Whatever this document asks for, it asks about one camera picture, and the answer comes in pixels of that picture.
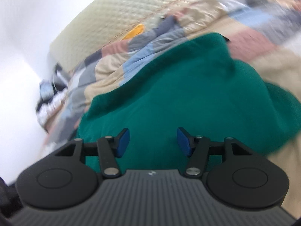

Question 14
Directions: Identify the cream quilted headboard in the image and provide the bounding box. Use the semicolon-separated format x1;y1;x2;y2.
49;0;197;71

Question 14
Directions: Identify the green zip hoodie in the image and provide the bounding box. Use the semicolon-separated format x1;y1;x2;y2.
77;33;300;171

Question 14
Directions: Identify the pile of clothes on nightstand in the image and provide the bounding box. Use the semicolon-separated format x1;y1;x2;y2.
35;63;70;130

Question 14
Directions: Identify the patchwork quilt bedspread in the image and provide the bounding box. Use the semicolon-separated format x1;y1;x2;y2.
45;0;300;218

